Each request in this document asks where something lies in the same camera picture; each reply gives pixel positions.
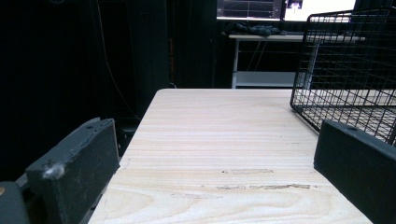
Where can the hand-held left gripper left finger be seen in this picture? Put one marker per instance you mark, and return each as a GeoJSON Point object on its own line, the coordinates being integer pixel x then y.
{"type": "Point", "coordinates": [77, 168]}

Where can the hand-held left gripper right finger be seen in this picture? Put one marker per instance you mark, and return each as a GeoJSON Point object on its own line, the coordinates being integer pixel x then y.
{"type": "Point", "coordinates": [358, 165]}

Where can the white desk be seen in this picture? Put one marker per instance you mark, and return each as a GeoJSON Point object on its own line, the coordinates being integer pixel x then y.
{"type": "Point", "coordinates": [264, 77]}

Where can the bright computer monitor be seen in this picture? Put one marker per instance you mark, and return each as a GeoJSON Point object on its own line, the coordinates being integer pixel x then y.
{"type": "Point", "coordinates": [320, 7]}

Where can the dark cloth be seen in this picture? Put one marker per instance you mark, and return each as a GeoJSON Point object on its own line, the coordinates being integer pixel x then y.
{"type": "Point", "coordinates": [252, 29]}

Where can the computer monitor with graph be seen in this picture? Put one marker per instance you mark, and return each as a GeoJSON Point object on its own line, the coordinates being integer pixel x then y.
{"type": "Point", "coordinates": [249, 8]}

